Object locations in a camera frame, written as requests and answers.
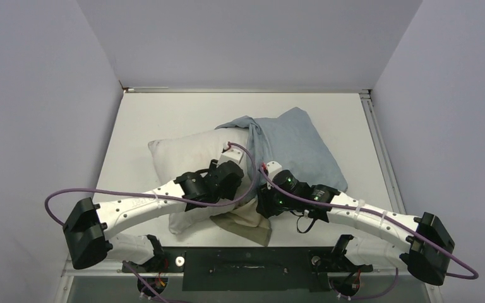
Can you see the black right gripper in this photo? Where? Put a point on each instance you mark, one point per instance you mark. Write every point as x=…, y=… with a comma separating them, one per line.
x=266, y=205

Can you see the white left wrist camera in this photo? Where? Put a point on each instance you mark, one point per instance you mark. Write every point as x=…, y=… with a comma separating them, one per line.
x=230, y=154

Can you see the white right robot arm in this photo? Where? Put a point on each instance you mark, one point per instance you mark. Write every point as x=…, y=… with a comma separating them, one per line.
x=422, y=245

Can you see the white pillow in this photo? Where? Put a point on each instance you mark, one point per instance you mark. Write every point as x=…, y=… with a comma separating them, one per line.
x=174, y=157

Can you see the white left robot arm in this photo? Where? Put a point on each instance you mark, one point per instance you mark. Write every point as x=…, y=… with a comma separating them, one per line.
x=95, y=231

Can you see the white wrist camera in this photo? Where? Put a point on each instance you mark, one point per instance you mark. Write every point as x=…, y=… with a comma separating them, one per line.
x=230, y=154
x=272, y=168

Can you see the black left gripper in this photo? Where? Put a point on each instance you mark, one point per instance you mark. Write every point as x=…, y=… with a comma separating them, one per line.
x=228, y=193

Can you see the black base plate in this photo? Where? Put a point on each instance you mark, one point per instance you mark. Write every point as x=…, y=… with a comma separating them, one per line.
x=253, y=268

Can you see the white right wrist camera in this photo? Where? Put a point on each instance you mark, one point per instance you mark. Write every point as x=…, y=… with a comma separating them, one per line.
x=272, y=168

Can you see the light blue pillowcase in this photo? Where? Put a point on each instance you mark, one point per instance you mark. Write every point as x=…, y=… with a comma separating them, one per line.
x=293, y=141

